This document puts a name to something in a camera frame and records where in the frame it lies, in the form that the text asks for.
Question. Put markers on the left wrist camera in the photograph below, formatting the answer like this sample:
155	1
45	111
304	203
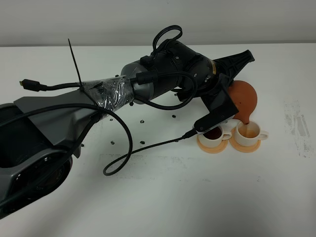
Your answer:
214	119

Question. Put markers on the left orange coaster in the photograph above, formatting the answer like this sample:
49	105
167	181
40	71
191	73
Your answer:
221	147

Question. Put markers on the brown clay teapot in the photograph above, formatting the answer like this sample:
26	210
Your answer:
244	97

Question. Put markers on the right orange coaster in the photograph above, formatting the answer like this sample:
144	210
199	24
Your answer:
243	149

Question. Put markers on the black cable tie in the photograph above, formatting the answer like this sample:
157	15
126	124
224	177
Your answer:
75	64

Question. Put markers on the left white teacup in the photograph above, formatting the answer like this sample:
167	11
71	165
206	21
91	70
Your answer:
214	137

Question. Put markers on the orange coaster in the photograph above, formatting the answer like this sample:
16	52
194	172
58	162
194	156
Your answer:
221	147
243	149

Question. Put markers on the white teacup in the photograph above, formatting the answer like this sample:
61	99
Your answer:
249	134
214	137

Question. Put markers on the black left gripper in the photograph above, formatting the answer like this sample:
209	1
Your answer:
215	77

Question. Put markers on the right white teacup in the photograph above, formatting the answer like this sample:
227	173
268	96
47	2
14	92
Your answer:
249	134

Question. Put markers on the loose black cable plug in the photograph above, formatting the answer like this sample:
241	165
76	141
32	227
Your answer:
37	86

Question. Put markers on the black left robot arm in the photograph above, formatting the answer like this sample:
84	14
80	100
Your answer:
39	136

